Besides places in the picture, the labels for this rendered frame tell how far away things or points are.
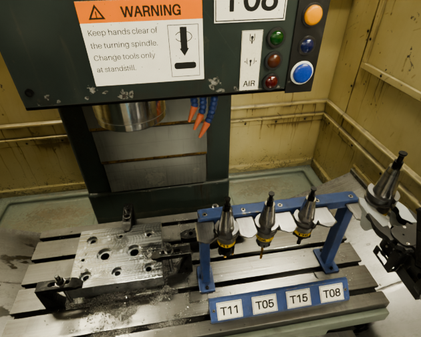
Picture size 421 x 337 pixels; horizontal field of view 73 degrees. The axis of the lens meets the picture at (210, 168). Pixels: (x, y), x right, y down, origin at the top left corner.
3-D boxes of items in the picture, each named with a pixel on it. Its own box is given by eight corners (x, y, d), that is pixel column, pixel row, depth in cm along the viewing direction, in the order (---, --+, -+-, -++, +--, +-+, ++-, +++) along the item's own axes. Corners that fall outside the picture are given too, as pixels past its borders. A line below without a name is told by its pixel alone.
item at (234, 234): (234, 222, 79) (235, 216, 78) (240, 240, 75) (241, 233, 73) (212, 226, 78) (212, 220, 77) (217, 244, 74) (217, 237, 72)
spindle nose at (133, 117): (172, 101, 72) (167, 52, 65) (160, 134, 59) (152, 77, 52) (110, 100, 73) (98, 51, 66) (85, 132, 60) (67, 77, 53)
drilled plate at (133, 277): (164, 285, 93) (162, 276, 90) (71, 299, 89) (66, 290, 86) (162, 230, 111) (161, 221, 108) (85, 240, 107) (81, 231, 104)
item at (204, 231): (218, 243, 73) (218, 241, 72) (198, 245, 72) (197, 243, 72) (213, 222, 78) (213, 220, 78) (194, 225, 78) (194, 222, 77)
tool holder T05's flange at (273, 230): (276, 219, 80) (277, 213, 79) (278, 237, 75) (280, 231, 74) (253, 218, 80) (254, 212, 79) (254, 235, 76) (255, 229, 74)
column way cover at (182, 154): (209, 183, 138) (207, 79, 107) (108, 194, 133) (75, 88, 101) (208, 176, 142) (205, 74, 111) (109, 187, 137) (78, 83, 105)
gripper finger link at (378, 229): (359, 219, 61) (394, 252, 54) (362, 214, 60) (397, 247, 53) (376, 212, 62) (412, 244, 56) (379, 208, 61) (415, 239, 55)
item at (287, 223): (300, 231, 76) (300, 229, 75) (281, 234, 75) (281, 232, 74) (290, 212, 81) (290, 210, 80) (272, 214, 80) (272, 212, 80)
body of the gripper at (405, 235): (369, 249, 62) (406, 303, 53) (384, 222, 57) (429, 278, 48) (401, 244, 63) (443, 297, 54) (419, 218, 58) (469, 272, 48)
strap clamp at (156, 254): (192, 271, 101) (190, 245, 92) (155, 277, 99) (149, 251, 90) (192, 263, 103) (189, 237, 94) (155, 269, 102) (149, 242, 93)
